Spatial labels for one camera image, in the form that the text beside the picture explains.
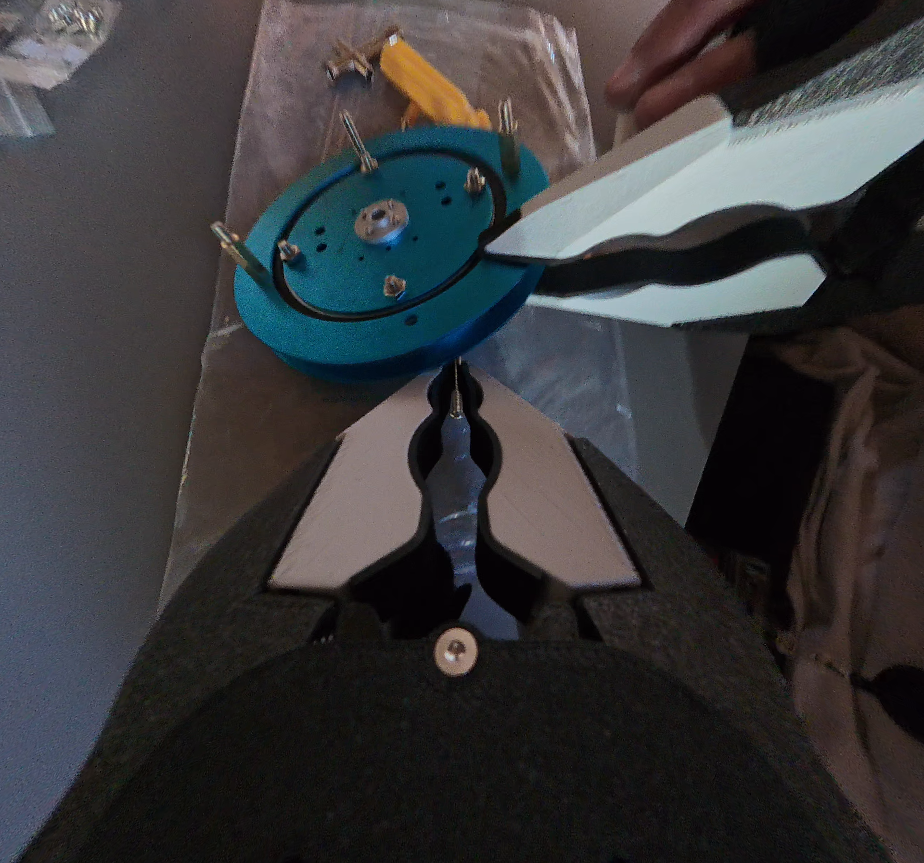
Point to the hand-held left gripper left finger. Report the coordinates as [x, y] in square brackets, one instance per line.
[346, 516]

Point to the blue metal turntable base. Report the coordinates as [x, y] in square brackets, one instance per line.
[346, 329]

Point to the bundle of long bolts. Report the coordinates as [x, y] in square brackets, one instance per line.
[350, 69]

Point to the pile of small screw bags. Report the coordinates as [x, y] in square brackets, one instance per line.
[72, 18]

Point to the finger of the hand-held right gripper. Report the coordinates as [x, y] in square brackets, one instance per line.
[722, 300]
[758, 170]

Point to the thin metal rod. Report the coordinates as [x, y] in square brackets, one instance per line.
[456, 408]

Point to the person's torso in pale shirt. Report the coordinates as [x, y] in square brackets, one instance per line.
[866, 444]

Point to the clear plastic bag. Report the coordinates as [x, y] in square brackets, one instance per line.
[577, 386]

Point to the grey desk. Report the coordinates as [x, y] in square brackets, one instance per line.
[94, 372]

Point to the person's right hand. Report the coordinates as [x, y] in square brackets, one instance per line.
[707, 11]

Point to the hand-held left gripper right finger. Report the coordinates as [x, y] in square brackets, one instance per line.
[556, 516]

